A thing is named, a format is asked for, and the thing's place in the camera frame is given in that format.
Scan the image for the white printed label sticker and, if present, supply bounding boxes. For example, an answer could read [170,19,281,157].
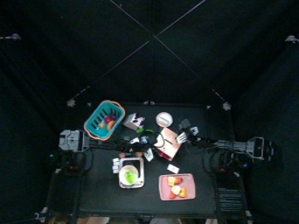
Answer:
[218,187,243,214]

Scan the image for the pink plastic plate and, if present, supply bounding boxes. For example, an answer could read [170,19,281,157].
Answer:
[158,172,198,202]

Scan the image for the white toy cooking pot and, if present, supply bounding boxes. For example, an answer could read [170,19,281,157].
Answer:
[119,164,140,187]

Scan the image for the round white bowl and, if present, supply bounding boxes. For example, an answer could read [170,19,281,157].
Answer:
[154,111,174,129]

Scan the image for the green toy lettuce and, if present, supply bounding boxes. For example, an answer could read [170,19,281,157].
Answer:
[123,170,138,186]

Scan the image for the teal basket with orange rim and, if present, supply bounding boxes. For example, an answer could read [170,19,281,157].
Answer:
[83,100,127,142]

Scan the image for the purple toy eggplant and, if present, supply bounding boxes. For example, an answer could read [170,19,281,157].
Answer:
[103,114,118,124]

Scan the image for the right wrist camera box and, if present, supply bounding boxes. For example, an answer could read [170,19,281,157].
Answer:
[179,118,202,137]

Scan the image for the thin diagonal brace wire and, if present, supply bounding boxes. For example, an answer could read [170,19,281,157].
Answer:
[110,0,230,104]
[70,0,207,102]

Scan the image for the white purple milk carton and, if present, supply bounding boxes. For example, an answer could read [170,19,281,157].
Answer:
[123,112,146,131]

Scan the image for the small white card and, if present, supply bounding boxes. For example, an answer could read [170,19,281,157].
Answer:
[166,164,182,175]

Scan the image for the white block stack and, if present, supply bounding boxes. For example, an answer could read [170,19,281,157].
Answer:
[111,157,122,175]

